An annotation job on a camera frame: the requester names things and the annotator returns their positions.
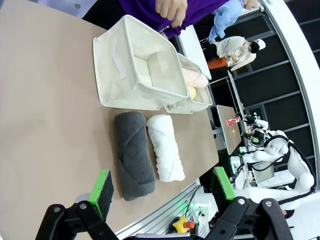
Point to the dark grey rolled towel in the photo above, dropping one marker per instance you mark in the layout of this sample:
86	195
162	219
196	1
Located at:
135	155

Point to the person's left hand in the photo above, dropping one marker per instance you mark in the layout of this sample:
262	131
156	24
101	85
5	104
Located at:
172	11

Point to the white background table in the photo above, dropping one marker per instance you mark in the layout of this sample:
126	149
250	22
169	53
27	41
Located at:
195	50

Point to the white box with green light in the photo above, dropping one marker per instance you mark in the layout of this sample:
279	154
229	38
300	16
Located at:
234	163

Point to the red paper cup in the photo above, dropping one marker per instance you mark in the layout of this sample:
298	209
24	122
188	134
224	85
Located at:
233	121

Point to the person in cream jacket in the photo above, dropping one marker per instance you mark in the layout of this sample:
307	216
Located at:
235	50

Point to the person in purple sweater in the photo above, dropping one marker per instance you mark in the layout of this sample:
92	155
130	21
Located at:
202	12

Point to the figure in blue coat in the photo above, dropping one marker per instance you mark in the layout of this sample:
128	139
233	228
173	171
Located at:
225	17

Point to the brown background table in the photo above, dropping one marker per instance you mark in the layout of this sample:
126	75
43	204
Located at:
230	140

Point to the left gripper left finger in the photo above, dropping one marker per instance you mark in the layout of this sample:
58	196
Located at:
100	190

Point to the yellow towel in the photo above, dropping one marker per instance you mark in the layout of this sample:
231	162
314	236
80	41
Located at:
192	92

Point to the small grey monitor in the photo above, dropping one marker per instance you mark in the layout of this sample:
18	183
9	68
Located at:
263	173

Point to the pink towel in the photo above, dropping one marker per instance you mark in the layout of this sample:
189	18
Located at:
196	78

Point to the white curved structural beam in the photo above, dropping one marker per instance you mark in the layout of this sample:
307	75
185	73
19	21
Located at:
295	50

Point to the yellow emergency stop button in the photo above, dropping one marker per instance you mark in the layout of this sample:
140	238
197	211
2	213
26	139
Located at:
181	223

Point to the large cream fabric basket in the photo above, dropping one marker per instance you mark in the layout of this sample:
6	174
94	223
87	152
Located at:
112	82

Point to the white towel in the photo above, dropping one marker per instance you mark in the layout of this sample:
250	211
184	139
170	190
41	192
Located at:
165	150

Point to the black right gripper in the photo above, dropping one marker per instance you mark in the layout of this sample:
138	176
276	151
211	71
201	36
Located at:
258	137

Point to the small cream fabric basket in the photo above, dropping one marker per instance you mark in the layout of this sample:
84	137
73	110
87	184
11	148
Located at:
203	100

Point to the aluminium rail mounting plate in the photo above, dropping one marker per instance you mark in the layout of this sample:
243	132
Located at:
155	217

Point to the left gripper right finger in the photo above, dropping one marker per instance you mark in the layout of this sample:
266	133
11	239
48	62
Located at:
221	185

